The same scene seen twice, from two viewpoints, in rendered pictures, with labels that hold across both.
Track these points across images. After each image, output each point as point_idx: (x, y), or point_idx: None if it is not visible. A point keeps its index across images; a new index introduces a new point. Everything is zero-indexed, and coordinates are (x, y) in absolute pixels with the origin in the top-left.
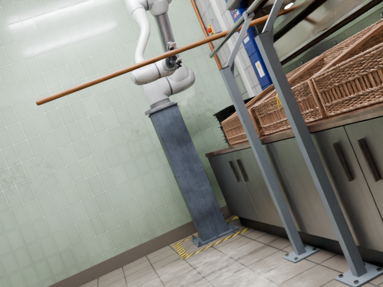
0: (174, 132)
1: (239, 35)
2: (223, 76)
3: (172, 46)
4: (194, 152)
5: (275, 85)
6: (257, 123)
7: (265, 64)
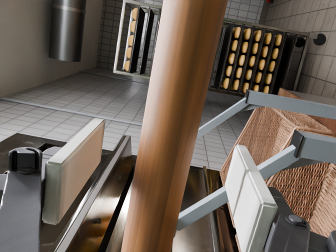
0: None
1: (215, 191)
2: (314, 135)
3: (67, 187)
4: None
5: (304, 101)
6: None
7: (279, 97)
